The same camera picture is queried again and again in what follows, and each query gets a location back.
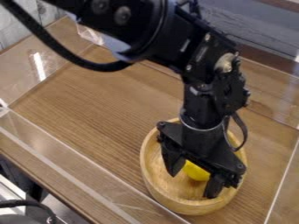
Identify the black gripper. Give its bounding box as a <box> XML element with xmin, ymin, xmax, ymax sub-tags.
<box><xmin>156</xmin><ymin>113</ymin><xmax>248</xmax><ymax>199</ymax></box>

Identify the yellow lemon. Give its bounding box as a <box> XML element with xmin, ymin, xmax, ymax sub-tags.
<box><xmin>181</xmin><ymin>161</ymin><xmax>210</xmax><ymax>181</ymax></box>

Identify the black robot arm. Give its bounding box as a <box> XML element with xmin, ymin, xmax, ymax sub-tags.
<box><xmin>43</xmin><ymin>0</ymin><xmax>249</xmax><ymax>199</ymax></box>

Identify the brown wooden bowl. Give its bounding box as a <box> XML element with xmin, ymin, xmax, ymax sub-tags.
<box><xmin>140</xmin><ymin>128</ymin><xmax>248</xmax><ymax>216</ymax></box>

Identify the clear acrylic tray wall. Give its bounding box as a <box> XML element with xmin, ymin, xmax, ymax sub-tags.
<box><xmin>0</xmin><ymin>38</ymin><xmax>299</xmax><ymax>224</ymax></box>

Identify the black cable under table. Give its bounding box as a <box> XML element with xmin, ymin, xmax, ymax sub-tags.
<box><xmin>0</xmin><ymin>199</ymin><xmax>57</xmax><ymax>224</ymax></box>

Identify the clear acrylic corner bracket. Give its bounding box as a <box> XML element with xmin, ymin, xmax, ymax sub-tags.
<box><xmin>75</xmin><ymin>24</ymin><xmax>104</xmax><ymax>46</ymax></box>

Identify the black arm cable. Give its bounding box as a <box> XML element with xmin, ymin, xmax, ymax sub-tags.
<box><xmin>0</xmin><ymin>0</ymin><xmax>136</xmax><ymax>73</ymax></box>

